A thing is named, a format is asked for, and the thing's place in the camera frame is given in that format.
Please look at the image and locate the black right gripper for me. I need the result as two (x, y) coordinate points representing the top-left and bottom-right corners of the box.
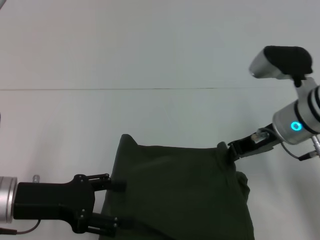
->
(226, 122), (282, 163)

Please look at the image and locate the silver right arm cable plug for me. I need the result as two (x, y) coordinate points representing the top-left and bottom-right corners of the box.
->
(297, 135), (320, 161)

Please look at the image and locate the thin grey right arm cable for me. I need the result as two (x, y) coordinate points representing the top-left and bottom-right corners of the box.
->
(281, 142), (302, 160)

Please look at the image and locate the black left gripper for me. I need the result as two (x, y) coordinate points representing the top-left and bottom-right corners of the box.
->
(13, 173), (134, 237)

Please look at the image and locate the dark green shirt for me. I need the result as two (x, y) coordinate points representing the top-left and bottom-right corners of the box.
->
(98, 133), (256, 240)

